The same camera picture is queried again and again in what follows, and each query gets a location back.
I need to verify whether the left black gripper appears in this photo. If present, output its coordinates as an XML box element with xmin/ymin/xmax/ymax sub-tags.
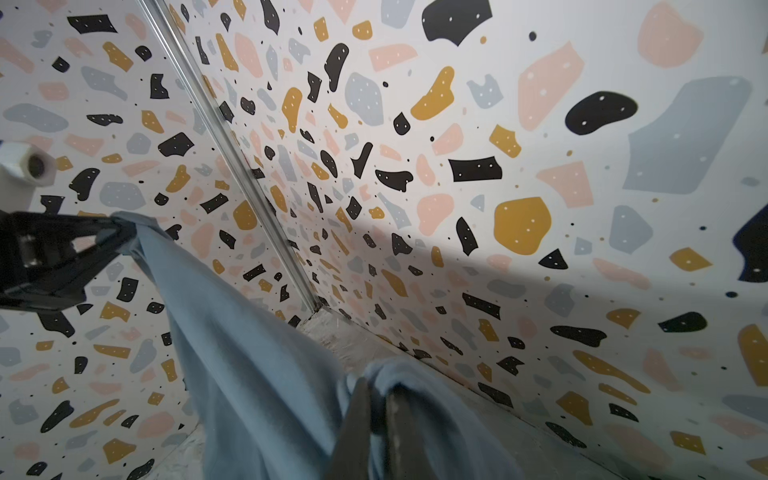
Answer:
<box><xmin>1</xmin><ymin>212</ymin><xmax>136</xmax><ymax>312</ymax></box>

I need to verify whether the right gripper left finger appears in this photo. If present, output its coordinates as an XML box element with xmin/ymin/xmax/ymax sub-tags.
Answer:
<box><xmin>323</xmin><ymin>378</ymin><xmax>371</xmax><ymax>480</ymax></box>

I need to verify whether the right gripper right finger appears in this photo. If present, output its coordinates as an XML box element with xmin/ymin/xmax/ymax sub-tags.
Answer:
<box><xmin>385</xmin><ymin>387</ymin><xmax>437</xmax><ymax>480</ymax></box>

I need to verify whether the grey t-shirt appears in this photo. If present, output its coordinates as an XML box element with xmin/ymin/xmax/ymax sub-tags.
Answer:
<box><xmin>121</xmin><ymin>212</ymin><xmax>521</xmax><ymax>479</ymax></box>

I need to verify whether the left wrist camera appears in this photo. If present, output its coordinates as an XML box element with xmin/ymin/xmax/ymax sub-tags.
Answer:
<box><xmin>0</xmin><ymin>140</ymin><xmax>57</xmax><ymax>213</ymax></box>

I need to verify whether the left corner aluminium post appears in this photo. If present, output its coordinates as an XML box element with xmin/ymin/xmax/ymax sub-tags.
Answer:
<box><xmin>138</xmin><ymin>0</ymin><xmax>323</xmax><ymax>312</ymax></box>

